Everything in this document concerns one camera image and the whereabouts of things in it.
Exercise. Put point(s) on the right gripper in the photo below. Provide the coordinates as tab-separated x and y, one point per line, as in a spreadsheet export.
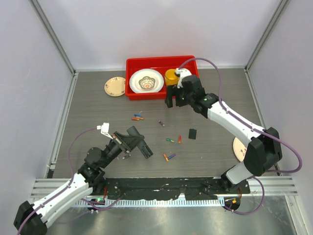
170	91

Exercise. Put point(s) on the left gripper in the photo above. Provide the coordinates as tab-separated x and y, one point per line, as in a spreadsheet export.
130	141

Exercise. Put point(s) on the black remote control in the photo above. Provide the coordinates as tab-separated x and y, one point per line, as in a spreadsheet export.
142	146

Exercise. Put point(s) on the black battery cover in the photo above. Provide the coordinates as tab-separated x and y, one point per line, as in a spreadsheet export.
192	134

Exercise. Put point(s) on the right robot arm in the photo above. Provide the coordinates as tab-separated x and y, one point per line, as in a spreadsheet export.
263	150

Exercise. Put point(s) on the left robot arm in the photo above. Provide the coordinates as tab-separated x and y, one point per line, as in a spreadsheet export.
35	218

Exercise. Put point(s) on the yellow mug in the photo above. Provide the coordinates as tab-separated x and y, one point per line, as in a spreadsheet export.
170	77

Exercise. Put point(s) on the small patterned bowl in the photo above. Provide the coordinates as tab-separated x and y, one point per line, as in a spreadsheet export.
147	82

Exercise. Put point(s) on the red plastic bin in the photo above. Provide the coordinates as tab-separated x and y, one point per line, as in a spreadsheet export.
160	64

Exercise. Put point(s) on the white plate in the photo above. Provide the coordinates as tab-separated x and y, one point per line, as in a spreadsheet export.
134	85

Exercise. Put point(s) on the beige floral saucer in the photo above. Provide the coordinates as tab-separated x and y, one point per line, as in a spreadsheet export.
115	86

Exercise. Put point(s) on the beige floral plate right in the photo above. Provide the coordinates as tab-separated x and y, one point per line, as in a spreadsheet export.
239	149

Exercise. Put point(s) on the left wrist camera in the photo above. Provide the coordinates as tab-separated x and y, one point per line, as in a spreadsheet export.
104	129

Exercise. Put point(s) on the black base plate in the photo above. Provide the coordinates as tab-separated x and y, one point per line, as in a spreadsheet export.
165	189

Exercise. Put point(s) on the perforated cable duct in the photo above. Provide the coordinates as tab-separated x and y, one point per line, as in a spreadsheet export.
180	202

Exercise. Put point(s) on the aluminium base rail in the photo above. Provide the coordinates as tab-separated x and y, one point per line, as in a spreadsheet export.
273	186

